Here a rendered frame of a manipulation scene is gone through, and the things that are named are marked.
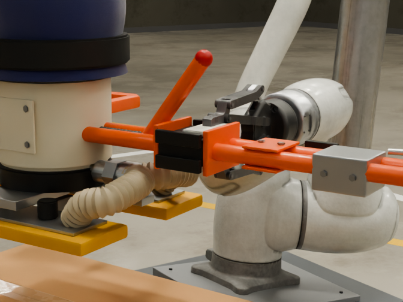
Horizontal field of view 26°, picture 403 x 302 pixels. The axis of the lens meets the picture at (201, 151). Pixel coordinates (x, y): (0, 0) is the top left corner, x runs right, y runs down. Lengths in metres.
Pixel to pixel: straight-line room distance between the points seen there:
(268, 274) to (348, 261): 2.60
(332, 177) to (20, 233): 0.42
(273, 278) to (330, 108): 0.64
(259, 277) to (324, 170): 0.89
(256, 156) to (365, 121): 0.82
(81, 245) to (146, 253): 3.45
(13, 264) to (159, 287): 0.29
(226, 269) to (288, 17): 0.58
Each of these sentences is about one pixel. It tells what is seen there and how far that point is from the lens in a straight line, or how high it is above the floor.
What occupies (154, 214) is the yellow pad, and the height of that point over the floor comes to 1.11.
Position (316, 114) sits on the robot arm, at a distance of 1.34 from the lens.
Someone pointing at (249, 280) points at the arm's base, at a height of 0.80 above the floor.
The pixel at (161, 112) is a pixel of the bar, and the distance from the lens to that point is 1.16.
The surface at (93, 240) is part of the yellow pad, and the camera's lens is 1.13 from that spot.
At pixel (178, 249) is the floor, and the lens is 4.61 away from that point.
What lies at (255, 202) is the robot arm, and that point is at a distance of 1.85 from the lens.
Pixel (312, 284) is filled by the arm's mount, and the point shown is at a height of 0.77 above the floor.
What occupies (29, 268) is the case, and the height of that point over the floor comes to 0.94.
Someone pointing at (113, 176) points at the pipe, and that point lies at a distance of 1.22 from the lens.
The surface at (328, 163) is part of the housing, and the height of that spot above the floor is 1.24.
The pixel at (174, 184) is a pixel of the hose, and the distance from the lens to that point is 1.22.
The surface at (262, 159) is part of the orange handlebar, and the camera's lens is 1.07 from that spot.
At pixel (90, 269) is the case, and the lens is 1.54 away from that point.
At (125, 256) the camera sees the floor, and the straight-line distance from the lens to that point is 4.52.
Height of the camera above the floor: 1.46
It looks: 12 degrees down
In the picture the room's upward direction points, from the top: straight up
